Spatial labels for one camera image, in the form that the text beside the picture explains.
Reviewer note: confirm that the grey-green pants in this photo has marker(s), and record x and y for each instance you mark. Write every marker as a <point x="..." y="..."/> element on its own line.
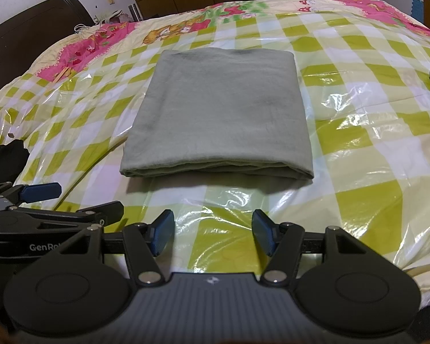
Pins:
<point x="218" y="114"/>

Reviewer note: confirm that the dark wooden headboard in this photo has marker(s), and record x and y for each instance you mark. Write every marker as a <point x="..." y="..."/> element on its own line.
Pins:
<point x="25" y="39"/>

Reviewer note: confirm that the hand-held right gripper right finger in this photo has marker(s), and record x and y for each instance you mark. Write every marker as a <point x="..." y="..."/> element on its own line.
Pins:
<point x="264" y="236"/>

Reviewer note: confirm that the checkered floral bed quilt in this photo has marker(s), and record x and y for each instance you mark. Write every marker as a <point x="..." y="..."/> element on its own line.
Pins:
<point x="362" y="204"/>

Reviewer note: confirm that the metal flask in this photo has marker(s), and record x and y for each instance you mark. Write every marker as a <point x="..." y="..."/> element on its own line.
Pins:
<point x="135" y="12"/>

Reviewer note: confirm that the black cloth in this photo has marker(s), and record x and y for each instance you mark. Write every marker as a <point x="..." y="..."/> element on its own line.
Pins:
<point x="5" y="161"/>

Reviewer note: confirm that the blue foam mat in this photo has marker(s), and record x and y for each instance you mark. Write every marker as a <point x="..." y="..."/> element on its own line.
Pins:
<point x="416" y="9"/>

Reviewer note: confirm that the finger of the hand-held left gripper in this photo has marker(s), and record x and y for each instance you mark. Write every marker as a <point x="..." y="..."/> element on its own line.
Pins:
<point x="41" y="191"/>
<point x="107" y="210"/>

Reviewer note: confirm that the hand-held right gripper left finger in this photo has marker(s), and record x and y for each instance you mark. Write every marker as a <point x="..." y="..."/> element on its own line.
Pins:
<point x="162" y="236"/>

